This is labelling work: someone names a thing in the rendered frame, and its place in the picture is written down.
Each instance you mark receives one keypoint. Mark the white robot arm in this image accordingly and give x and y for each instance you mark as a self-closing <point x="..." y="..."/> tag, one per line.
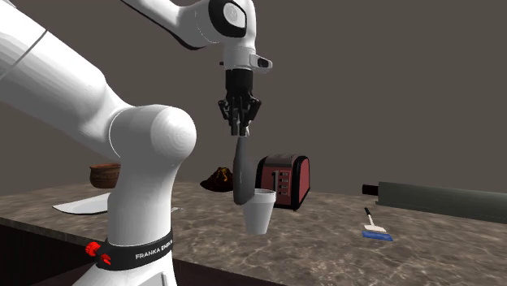
<point x="59" y="91"/>

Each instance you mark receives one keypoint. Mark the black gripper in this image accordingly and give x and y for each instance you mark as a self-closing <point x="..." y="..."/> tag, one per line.
<point x="239" y="81"/>

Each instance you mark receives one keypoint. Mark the white plate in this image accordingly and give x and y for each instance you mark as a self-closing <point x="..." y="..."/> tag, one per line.
<point x="89" y="204"/>

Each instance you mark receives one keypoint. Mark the blue and white brush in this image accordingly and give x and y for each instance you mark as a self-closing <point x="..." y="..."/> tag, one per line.
<point x="376" y="233"/>

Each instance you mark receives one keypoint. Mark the dark volcano figure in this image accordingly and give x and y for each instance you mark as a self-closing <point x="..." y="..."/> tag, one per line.
<point x="220" y="180"/>

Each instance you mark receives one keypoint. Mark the grey slender bottle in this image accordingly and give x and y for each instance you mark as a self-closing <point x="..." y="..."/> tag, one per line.
<point x="241" y="174"/>

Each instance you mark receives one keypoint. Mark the dark grey rolling pin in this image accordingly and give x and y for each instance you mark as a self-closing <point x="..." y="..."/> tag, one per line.
<point x="439" y="200"/>

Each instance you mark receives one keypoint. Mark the brown bowl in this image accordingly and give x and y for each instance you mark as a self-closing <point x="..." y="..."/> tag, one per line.
<point x="105" y="176"/>

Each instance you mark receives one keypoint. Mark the red toaster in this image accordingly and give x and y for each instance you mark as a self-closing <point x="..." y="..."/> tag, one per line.
<point x="287" y="180"/>

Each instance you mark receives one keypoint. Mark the white cup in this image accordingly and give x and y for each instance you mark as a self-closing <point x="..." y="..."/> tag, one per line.
<point x="259" y="212"/>

